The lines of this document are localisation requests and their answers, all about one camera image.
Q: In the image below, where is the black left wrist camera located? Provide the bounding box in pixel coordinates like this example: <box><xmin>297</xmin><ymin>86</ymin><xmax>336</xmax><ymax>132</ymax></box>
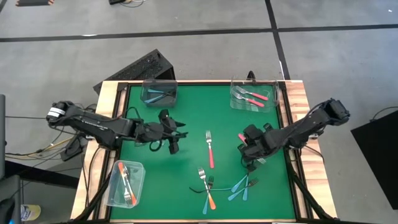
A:
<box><xmin>157</xmin><ymin>108</ymin><xmax>171</xmax><ymax>124</ymax></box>

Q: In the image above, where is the black floor beam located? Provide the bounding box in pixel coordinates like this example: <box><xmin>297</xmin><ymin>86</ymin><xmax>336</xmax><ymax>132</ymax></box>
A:
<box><xmin>4</xmin><ymin>160</ymin><xmax>80</xmax><ymax>190</ymax></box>

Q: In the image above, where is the clear plastic container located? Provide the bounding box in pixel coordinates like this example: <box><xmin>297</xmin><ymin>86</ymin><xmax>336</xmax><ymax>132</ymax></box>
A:
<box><xmin>105</xmin><ymin>159</ymin><xmax>147</xmax><ymax>209</ymax></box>
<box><xmin>229</xmin><ymin>77</ymin><xmax>280</xmax><ymax>114</ymax></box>

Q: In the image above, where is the grey post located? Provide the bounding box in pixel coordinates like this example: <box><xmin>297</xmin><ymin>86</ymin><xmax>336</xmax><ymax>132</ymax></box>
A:
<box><xmin>0</xmin><ymin>94</ymin><xmax>6</xmax><ymax>180</ymax></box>

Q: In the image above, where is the wooden table with black frame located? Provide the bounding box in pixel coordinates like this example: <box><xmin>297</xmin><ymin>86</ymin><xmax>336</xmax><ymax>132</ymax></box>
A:
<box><xmin>70</xmin><ymin>79</ymin><xmax>339</xmax><ymax>224</ymax></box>

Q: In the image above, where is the black and orange bar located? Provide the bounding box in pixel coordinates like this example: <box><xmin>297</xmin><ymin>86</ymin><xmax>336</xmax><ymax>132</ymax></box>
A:
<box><xmin>15</xmin><ymin>0</ymin><xmax>55</xmax><ymax>7</ymax></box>

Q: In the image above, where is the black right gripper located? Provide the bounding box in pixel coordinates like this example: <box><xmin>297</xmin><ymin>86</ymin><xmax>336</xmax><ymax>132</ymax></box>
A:
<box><xmin>238</xmin><ymin>136</ymin><xmax>271</xmax><ymax>172</ymax></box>

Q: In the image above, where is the black device with cables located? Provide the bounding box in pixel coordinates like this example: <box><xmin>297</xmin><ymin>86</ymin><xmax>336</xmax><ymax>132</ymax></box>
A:
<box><xmin>108</xmin><ymin>0</ymin><xmax>147</xmax><ymax>7</ymax></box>

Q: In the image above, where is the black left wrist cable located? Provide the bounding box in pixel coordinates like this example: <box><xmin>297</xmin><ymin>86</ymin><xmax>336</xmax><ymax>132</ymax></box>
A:
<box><xmin>148</xmin><ymin>139</ymin><xmax>163</xmax><ymax>153</ymax></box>

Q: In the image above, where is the green table mat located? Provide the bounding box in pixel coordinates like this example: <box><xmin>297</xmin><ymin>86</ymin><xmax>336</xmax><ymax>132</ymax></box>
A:
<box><xmin>110</xmin><ymin>83</ymin><xmax>296</xmax><ymax>220</ymax></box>

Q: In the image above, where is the grey tinted plastic container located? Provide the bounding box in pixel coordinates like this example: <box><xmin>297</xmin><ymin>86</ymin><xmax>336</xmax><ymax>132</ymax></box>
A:
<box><xmin>139</xmin><ymin>78</ymin><xmax>179</xmax><ymax>108</ymax></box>

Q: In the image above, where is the yellow and white bag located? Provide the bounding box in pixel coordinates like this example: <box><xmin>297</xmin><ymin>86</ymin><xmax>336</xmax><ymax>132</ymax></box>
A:
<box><xmin>20</xmin><ymin>203</ymin><xmax>42</xmax><ymax>222</ymax></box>

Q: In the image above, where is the black flat panel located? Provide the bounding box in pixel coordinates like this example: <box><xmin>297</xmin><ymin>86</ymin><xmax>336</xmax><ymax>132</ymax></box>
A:
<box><xmin>350</xmin><ymin>110</ymin><xmax>398</xmax><ymax>211</ymax></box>

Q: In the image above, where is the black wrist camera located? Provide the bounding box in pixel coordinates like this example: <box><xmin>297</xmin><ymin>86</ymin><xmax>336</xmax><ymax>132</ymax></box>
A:
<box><xmin>157</xmin><ymin>108</ymin><xmax>171</xmax><ymax>124</ymax></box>
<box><xmin>244</xmin><ymin>123</ymin><xmax>262</xmax><ymax>140</ymax></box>

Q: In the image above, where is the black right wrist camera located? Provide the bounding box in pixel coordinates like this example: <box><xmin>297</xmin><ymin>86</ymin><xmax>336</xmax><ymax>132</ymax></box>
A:
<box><xmin>244</xmin><ymin>123</ymin><xmax>262</xmax><ymax>140</ymax></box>

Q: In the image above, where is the black stand foot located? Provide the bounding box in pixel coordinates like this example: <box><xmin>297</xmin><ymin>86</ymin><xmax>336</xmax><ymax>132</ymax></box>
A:
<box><xmin>60</xmin><ymin>133</ymin><xmax>91</xmax><ymax>162</ymax></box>

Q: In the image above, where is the yellow floor cable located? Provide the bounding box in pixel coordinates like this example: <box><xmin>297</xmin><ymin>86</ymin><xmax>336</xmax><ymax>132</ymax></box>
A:
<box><xmin>40</xmin><ymin>136</ymin><xmax>75</xmax><ymax>153</ymax></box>

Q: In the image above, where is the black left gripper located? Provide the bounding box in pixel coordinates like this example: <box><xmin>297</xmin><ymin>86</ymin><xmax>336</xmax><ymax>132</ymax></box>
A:
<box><xmin>146</xmin><ymin>120</ymin><xmax>189</xmax><ymax>155</ymax></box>

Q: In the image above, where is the black perforated computer case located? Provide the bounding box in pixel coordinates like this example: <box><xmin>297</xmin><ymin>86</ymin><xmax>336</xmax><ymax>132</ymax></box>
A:
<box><xmin>92</xmin><ymin>48</ymin><xmax>176</xmax><ymax>95</ymax></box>

